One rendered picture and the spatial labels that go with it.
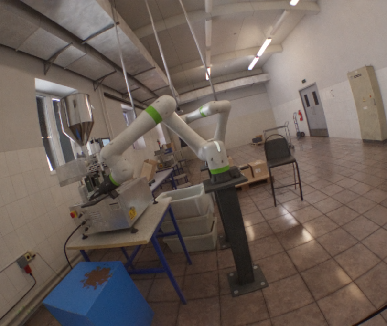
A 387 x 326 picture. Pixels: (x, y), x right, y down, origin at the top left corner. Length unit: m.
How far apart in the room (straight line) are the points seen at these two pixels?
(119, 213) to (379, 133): 5.39
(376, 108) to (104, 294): 5.59
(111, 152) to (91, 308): 0.84
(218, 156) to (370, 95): 4.71
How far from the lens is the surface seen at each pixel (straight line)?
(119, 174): 1.02
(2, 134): 2.70
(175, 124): 1.19
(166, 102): 1.03
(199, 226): 1.94
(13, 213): 2.50
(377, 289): 1.58
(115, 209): 1.23
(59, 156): 3.73
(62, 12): 3.05
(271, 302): 1.48
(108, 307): 1.18
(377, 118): 5.30
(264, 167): 3.70
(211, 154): 1.07
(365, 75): 5.32
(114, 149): 1.00
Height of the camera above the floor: 1.22
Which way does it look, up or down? 7 degrees down
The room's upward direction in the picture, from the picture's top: 16 degrees counter-clockwise
